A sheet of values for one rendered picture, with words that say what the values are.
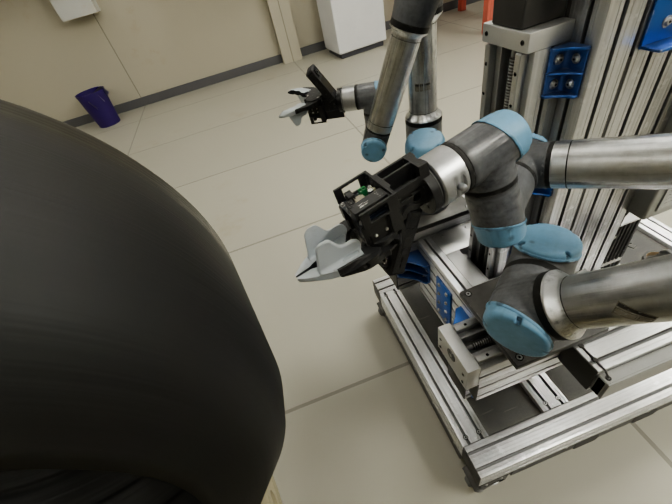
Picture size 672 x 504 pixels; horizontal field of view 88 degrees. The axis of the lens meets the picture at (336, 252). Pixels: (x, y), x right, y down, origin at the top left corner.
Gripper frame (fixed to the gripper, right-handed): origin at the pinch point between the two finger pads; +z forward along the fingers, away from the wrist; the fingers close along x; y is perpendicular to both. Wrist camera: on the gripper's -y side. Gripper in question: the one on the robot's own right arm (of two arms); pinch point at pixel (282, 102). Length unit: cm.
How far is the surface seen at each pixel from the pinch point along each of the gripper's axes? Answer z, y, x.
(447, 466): -48, 95, -88
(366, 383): -17, 99, -59
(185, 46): 282, 106, 412
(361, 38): 30, 149, 435
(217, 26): 233, 97, 437
